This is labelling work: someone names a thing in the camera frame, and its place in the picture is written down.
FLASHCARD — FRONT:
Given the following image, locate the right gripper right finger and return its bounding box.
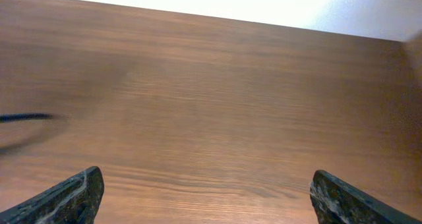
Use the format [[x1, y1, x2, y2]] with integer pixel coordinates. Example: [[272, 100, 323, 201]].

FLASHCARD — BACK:
[[310, 170, 421, 224]]

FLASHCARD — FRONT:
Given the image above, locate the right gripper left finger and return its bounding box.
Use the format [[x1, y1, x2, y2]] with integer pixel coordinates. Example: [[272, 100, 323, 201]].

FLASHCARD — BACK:
[[1, 166, 104, 224]]

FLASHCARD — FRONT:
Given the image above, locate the black usb cable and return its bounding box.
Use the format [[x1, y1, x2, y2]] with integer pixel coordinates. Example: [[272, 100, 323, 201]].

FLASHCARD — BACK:
[[0, 113, 55, 123]]

